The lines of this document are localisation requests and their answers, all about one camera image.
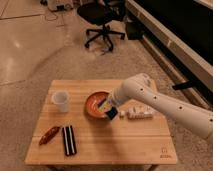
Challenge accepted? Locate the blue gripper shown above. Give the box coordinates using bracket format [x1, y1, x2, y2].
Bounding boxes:
[97, 98, 118, 120]

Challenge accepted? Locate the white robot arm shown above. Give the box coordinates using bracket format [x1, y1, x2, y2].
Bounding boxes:
[98, 73, 213, 144]

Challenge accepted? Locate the white ceramic cup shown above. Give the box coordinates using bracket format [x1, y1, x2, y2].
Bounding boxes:
[51, 91, 69, 113]

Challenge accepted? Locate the orange bowl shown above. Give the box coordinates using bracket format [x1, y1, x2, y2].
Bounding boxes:
[84, 91, 108, 119]

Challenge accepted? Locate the wooden table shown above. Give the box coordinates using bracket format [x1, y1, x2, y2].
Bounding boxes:
[25, 80, 177, 166]

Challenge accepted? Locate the black striped rectangular block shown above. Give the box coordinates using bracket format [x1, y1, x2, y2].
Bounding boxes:
[62, 126, 77, 156]

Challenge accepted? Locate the red-brown sausage toy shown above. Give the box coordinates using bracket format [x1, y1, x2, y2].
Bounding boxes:
[39, 126, 60, 145]

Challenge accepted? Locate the black box on floor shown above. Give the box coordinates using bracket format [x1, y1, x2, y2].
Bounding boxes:
[125, 22, 144, 40]

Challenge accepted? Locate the black office chair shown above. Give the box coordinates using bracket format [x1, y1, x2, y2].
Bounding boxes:
[77, 0, 125, 51]

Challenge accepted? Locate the long white bench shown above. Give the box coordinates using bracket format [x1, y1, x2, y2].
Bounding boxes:
[125, 0, 213, 112]

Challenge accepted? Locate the white device on floor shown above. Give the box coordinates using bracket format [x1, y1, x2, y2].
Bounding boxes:
[47, 0, 74, 11]

